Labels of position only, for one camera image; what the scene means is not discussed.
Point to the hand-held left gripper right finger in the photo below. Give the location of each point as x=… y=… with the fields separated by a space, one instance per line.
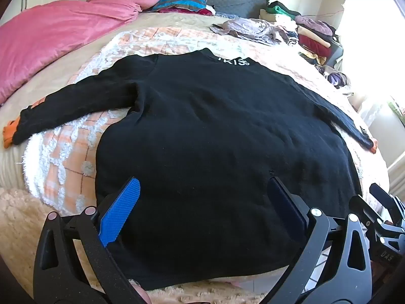
x=284 y=201

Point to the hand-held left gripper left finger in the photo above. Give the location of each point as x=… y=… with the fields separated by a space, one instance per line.
x=121 y=209

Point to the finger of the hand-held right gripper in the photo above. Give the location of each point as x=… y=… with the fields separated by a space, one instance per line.
x=384 y=199
x=365 y=210

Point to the black sweater with orange cuffs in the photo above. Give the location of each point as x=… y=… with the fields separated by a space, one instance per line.
x=205 y=126

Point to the heap of crumpled purple clothes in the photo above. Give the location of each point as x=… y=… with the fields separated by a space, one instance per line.
x=335 y=77

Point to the pile of folded clothes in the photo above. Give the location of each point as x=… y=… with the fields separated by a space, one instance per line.
x=310 y=34

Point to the person's left hand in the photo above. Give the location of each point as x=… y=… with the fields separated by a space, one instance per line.
x=140 y=293

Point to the orange and white chenille blanket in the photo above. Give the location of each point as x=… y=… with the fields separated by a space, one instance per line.
x=63 y=152

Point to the floral printed cloth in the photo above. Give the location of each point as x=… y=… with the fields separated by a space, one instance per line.
x=397 y=107

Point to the fluffy cream rug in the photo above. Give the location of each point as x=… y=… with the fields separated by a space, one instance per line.
x=19 y=224

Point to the white sheer curtain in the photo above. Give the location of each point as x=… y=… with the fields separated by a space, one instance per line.
x=370 y=38

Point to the crumpled mauve garment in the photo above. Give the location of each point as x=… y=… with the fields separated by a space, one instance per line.
x=250 y=28

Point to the pink duvet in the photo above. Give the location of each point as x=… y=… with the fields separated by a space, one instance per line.
x=47 y=34

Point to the dark red cloth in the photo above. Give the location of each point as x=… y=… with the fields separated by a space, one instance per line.
x=206 y=11

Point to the striped pillow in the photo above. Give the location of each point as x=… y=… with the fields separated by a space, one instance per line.
x=180 y=2

